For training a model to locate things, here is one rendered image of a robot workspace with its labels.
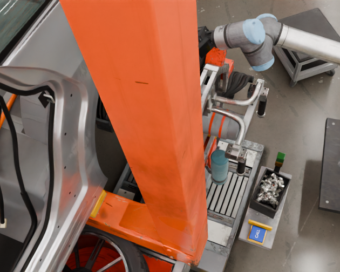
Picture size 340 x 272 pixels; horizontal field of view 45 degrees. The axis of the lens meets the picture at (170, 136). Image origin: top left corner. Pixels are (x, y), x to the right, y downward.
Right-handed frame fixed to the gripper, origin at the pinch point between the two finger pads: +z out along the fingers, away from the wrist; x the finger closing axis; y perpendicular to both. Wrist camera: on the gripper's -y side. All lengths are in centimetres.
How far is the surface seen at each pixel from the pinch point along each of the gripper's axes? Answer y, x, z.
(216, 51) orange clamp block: 14.5, -15.1, -6.7
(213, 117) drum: -2.3, -39.7, 0.3
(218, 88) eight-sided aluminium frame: 25, -47, 11
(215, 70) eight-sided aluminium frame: 6.5, -19.3, -7.1
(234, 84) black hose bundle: 9.6, -31.1, -10.3
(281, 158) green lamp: 3, -78, -18
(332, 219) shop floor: 13, -155, -23
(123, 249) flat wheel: -62, -69, 45
